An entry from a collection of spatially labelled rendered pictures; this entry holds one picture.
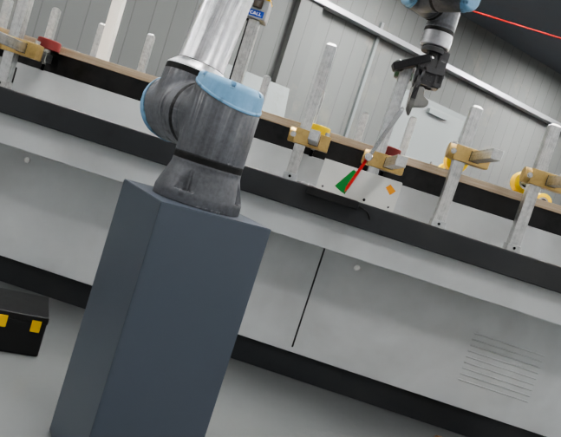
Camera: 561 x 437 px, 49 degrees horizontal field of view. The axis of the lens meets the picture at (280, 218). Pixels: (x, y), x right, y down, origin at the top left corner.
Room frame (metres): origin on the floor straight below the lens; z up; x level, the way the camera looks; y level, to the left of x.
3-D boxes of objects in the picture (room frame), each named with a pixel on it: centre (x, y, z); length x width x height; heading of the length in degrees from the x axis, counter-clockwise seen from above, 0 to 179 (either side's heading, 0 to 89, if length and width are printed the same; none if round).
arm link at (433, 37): (1.93, -0.29, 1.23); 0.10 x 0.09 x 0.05; 178
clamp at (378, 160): (2.01, -0.26, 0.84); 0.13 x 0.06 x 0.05; 88
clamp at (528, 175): (1.99, -0.76, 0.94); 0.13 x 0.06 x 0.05; 88
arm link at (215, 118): (1.32, 0.19, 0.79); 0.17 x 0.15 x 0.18; 40
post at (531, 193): (1.99, -0.74, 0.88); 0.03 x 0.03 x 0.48; 88
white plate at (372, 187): (1.98, -0.21, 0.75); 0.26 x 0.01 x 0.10; 88
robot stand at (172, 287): (1.31, 0.18, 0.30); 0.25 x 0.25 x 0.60; 32
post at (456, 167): (2.00, -0.49, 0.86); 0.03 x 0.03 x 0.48; 88
